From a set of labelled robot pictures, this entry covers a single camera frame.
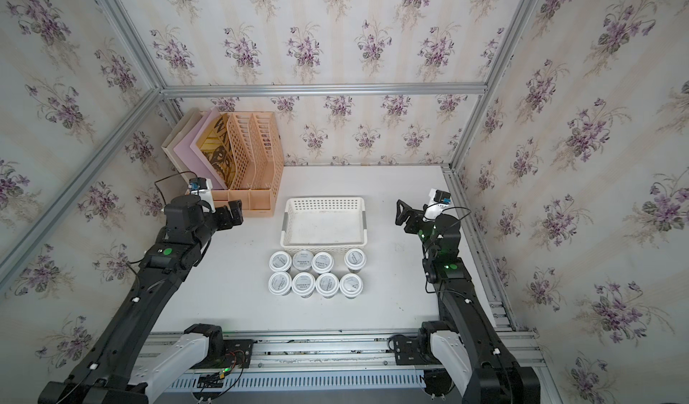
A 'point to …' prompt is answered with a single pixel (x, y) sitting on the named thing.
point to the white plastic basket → (323, 223)
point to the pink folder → (191, 161)
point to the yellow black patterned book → (213, 144)
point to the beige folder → (178, 135)
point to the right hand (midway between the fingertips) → (415, 204)
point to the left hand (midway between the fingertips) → (228, 203)
